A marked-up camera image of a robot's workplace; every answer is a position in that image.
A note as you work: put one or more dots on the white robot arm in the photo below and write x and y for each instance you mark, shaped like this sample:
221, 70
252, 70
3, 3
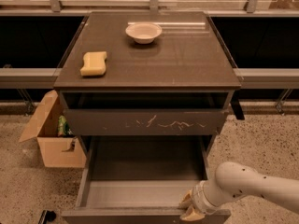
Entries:
233, 181

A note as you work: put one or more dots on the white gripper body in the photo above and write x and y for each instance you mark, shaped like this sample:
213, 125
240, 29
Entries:
199, 198

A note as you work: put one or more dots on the grey drawer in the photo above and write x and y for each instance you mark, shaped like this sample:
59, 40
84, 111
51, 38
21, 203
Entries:
138, 179
144, 122

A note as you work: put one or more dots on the yellow sponge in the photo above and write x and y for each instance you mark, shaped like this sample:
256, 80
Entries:
94, 64

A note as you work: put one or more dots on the black object on floor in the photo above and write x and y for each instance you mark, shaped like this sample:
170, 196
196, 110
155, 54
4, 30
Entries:
47, 216

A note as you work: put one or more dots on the green snack bag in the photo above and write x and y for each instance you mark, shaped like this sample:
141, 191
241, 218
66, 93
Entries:
63, 127

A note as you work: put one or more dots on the white bowl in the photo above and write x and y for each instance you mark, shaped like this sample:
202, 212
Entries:
143, 32

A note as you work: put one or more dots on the grey drawer cabinet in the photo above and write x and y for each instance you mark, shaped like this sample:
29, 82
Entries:
184, 68

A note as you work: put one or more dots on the open cardboard box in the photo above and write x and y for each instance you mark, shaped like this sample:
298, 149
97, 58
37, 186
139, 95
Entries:
56, 151

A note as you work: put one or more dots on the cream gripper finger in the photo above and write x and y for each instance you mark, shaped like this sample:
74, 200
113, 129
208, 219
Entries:
192, 214
186, 200

